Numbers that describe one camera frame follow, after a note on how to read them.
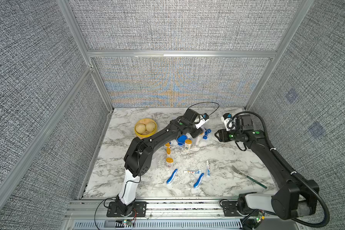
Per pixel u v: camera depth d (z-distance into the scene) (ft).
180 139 3.20
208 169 2.81
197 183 2.68
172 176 2.74
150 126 3.32
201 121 2.51
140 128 3.29
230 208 2.40
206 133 3.38
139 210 2.41
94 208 2.44
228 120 2.36
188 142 2.83
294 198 1.29
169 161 2.61
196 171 2.80
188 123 2.26
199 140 3.10
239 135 1.99
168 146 2.81
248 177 2.74
